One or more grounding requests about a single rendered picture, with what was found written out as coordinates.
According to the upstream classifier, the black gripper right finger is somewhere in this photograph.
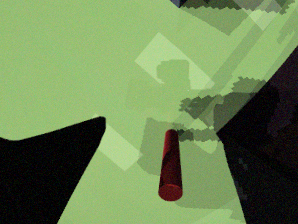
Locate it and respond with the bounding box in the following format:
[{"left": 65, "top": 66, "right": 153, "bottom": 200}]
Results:
[{"left": 223, "top": 135, "right": 298, "bottom": 224}]

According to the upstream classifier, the red peg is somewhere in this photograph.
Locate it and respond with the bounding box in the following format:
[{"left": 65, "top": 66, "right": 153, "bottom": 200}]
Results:
[{"left": 158, "top": 129, "right": 184, "bottom": 201}]

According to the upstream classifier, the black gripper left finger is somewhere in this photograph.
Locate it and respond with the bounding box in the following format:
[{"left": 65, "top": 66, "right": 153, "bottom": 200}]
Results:
[{"left": 0, "top": 117, "right": 106, "bottom": 224}]

